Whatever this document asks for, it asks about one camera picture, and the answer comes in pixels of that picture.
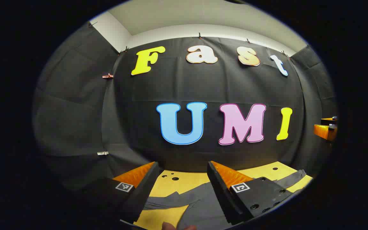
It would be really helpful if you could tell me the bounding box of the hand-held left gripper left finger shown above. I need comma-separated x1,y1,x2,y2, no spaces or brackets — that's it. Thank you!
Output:
88,161,160,224

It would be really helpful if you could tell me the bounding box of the black backdrop cloth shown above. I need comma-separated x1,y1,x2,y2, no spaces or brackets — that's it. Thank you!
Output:
32,22,338,192

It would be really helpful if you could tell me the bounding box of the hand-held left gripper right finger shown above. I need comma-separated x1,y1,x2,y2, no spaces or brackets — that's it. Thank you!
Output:
207,161,295,225

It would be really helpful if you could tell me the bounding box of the gray button shirt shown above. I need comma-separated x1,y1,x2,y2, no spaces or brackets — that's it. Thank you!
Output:
144,169,306,230

